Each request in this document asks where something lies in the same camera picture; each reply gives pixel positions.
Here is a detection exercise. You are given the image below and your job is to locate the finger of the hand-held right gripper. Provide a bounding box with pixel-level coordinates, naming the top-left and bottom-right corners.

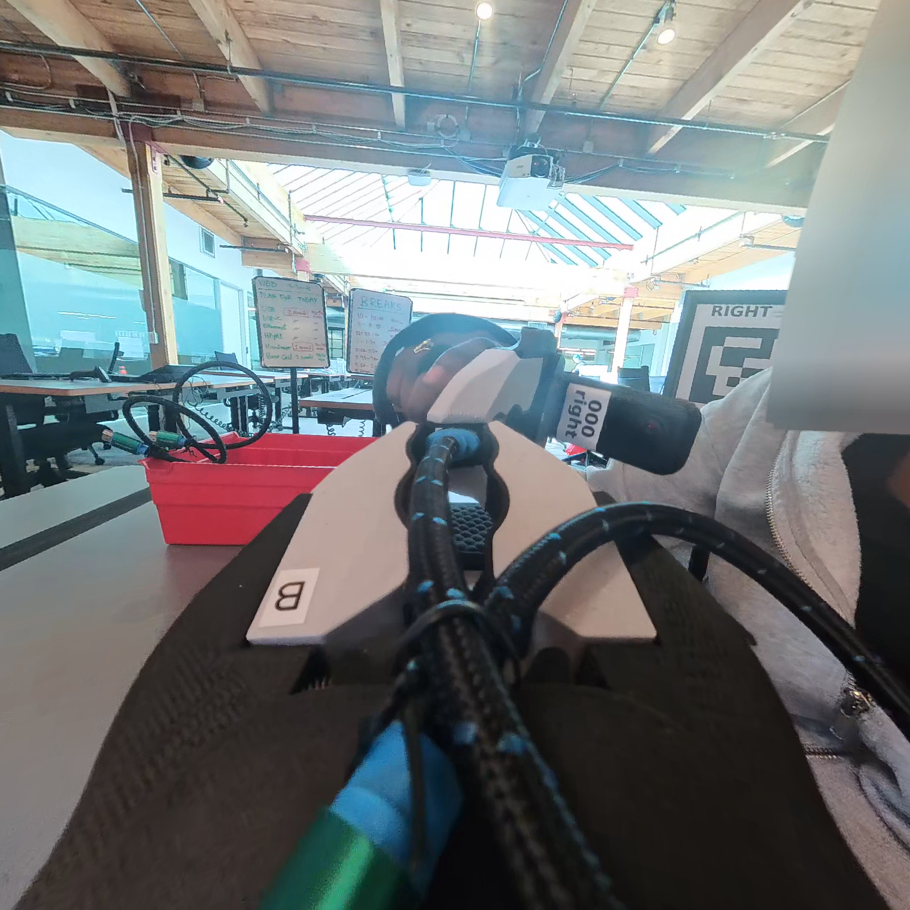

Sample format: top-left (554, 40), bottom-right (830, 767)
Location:
top-left (427, 347), bottom-right (566, 442)

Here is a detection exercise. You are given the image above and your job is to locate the wooden office desk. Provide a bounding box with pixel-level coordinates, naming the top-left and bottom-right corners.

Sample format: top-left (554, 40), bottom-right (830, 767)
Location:
top-left (299, 387), bottom-right (379, 436)
top-left (0, 373), bottom-right (179, 499)
top-left (178, 368), bottom-right (349, 436)

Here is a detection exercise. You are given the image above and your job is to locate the person's right hand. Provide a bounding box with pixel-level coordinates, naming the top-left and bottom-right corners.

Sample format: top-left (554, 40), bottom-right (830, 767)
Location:
top-left (387, 336), bottom-right (500, 429)

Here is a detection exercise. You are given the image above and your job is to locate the red plastic bin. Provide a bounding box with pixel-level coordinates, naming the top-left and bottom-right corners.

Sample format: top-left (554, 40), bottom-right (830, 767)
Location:
top-left (140, 434), bottom-right (378, 547)

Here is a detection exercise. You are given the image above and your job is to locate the white ceiling projector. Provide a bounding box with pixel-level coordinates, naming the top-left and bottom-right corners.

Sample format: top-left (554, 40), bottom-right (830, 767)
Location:
top-left (496, 144), bottom-right (566, 212)

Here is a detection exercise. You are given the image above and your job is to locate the person's torso in grey hoodie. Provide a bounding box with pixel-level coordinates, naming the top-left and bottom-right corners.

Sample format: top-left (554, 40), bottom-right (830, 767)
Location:
top-left (590, 366), bottom-right (910, 910)

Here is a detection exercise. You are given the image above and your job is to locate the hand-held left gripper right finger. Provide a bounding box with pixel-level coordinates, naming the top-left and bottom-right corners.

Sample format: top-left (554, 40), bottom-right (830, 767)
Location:
top-left (489, 423), bottom-right (656, 645)

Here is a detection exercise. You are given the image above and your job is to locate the red ceiling pipe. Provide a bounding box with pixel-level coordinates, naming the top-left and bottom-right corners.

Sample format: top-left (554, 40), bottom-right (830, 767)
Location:
top-left (304, 213), bottom-right (635, 253)

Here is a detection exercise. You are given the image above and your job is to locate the wooden support post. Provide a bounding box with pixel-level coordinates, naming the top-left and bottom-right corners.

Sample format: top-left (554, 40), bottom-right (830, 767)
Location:
top-left (127, 138), bottom-right (179, 371)

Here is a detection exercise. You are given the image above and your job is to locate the black office chair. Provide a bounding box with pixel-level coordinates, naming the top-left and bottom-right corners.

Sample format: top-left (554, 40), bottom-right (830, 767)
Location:
top-left (0, 333), bottom-right (108, 493)

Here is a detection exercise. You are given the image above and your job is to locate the black braided hdmi cable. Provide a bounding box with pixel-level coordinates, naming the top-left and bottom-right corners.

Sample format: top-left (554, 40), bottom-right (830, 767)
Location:
top-left (263, 427), bottom-right (910, 910)

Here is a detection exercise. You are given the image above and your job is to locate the coiled black cable green plug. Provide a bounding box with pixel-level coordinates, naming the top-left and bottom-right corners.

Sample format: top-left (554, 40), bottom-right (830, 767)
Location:
top-left (173, 360), bottom-right (274, 452)
top-left (100, 394), bottom-right (228, 464)

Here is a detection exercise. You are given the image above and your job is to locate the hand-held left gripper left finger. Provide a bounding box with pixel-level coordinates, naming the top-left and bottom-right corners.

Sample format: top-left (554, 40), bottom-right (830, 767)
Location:
top-left (246, 421), bottom-right (428, 648)

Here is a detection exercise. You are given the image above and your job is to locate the whiteboard on stand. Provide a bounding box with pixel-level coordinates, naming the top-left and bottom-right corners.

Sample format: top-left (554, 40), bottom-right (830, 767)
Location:
top-left (252, 276), bottom-right (331, 433)
top-left (346, 288), bottom-right (413, 375)

